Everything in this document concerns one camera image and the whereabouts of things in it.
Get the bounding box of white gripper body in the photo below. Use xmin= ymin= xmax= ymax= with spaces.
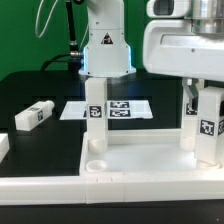
xmin=143 ymin=19 xmax=224 ymax=82

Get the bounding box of white desk tabletop tray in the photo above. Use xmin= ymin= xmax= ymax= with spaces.
xmin=80 ymin=129 xmax=224 ymax=175

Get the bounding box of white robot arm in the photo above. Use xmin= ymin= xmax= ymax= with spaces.
xmin=80 ymin=0 xmax=224 ymax=82

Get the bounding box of fiducial marker sheet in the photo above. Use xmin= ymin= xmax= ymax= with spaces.
xmin=60 ymin=100 xmax=153 ymax=120

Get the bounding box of white left fence piece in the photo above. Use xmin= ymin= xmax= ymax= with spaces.
xmin=0 ymin=133 xmax=10 ymax=163

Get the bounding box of black cable post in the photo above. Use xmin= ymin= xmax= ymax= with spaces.
xmin=66 ymin=0 xmax=82 ymax=72

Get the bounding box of black cable at base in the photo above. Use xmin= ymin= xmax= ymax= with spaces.
xmin=40 ymin=54 xmax=83 ymax=72

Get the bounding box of white cable loop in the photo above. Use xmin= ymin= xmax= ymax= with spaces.
xmin=35 ymin=0 xmax=61 ymax=39

